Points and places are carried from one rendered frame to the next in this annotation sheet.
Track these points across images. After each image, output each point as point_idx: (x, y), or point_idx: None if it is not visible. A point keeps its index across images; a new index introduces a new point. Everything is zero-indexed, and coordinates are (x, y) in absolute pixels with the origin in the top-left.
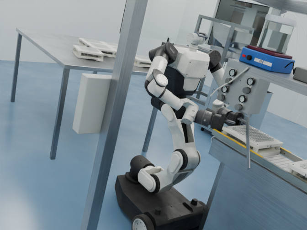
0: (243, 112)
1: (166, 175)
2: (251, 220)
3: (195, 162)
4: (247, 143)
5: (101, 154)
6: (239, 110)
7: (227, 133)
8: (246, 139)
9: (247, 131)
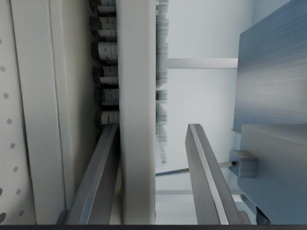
0: (245, 193)
1: None
2: None
3: None
4: (158, 176)
5: None
6: (256, 211)
7: (81, 165)
8: (164, 175)
9: (184, 173)
